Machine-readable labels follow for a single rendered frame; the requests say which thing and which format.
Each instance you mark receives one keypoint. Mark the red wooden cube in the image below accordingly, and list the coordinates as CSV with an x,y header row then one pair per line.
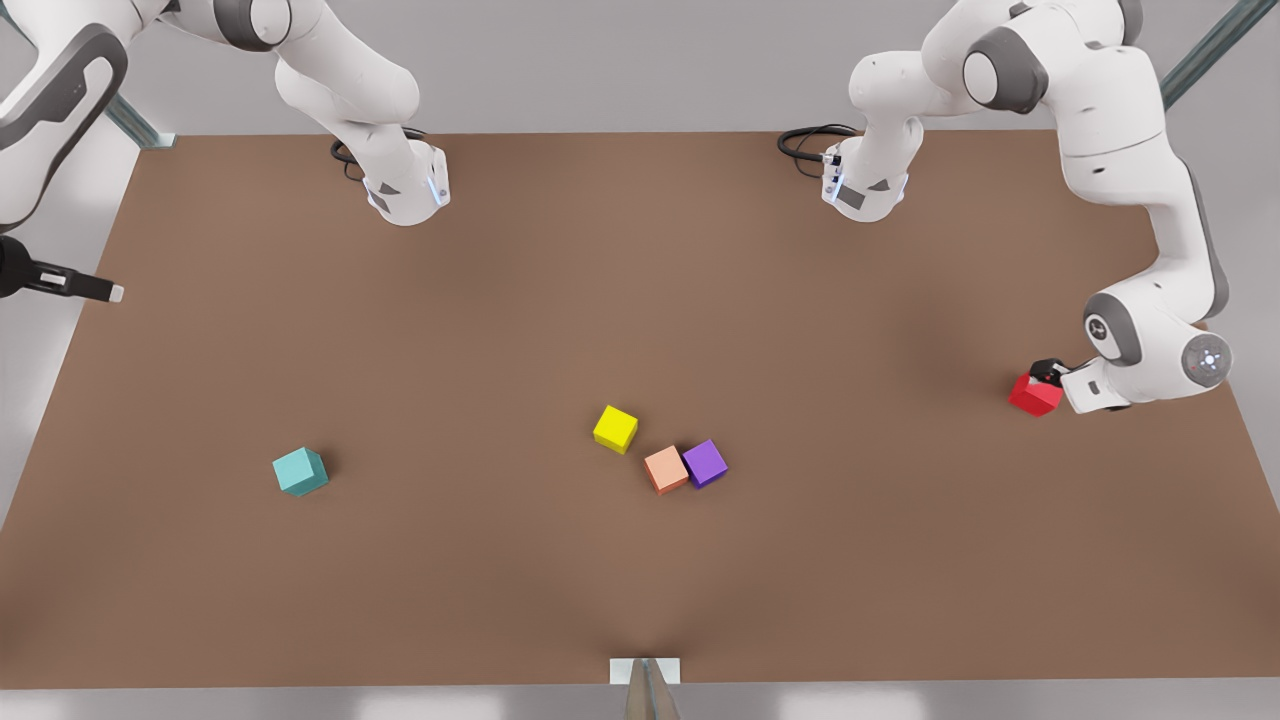
x,y
1032,397

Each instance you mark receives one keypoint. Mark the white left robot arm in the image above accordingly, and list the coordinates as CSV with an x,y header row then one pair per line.
x,y
1110,110

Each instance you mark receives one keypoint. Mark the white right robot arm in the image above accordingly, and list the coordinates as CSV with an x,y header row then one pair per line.
x,y
340,95

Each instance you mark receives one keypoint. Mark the teal blue wooden cube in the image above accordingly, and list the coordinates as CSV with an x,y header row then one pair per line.
x,y
299,471

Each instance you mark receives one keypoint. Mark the purple wooden cube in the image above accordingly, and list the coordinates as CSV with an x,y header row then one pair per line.
x,y
705,463

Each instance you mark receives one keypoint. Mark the peach orange wooden cube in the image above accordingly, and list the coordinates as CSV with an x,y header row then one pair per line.
x,y
665,469

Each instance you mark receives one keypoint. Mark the yellow wooden cube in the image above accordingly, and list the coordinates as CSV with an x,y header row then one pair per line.
x,y
615,428

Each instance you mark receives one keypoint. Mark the silver frame post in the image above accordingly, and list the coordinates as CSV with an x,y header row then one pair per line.
x,y
140,125
647,685
1215,45

